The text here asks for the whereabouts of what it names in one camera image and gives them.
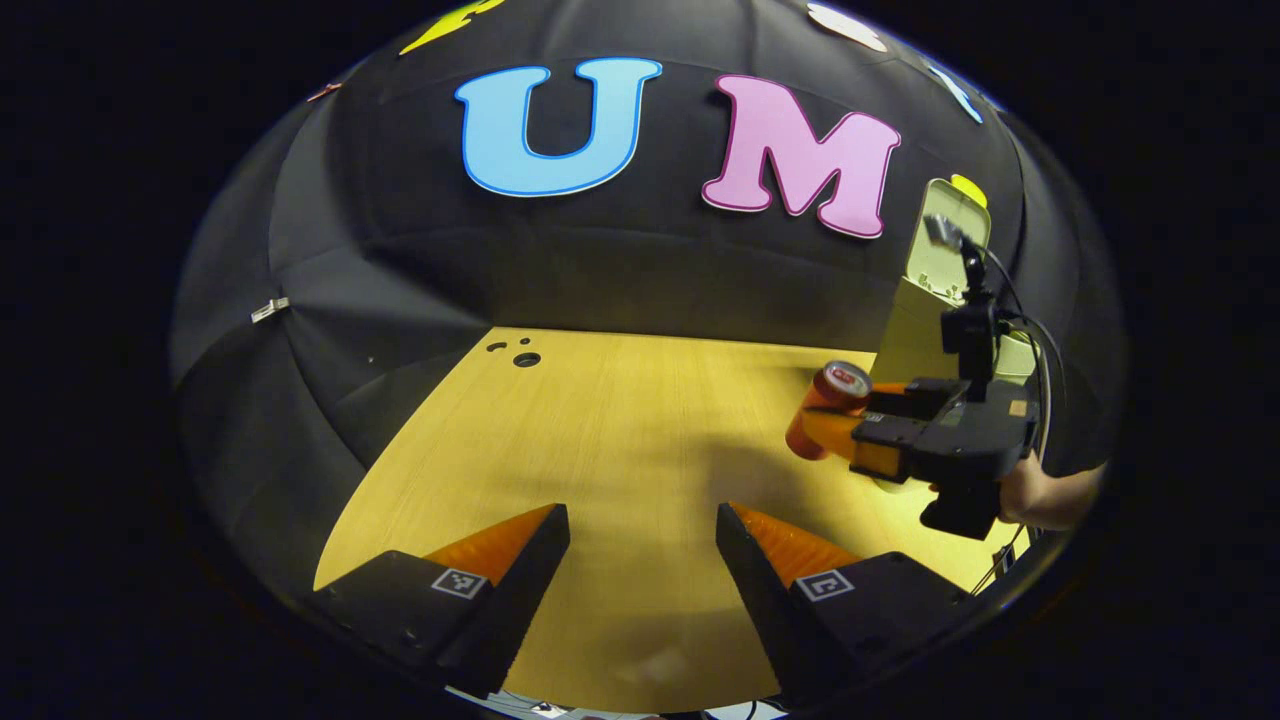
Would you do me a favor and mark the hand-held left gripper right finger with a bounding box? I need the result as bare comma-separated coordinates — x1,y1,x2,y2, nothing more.
715,502,971,706

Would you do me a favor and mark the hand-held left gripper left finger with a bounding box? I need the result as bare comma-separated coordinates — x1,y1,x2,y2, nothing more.
312,503,571,699

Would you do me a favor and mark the pale green garbage bin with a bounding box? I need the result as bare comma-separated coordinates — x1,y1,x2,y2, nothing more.
870,178,1041,491

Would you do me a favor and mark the red pop can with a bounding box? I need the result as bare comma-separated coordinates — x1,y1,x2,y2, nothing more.
785,361,873,461

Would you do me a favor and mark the wooden desktop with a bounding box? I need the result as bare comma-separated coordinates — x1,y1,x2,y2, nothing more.
313,327,1031,716

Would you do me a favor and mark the black backdrop cloth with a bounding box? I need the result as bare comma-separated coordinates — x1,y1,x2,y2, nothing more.
168,0,1131,601

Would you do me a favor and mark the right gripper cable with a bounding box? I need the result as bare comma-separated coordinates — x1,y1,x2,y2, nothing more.
975,245,1053,593

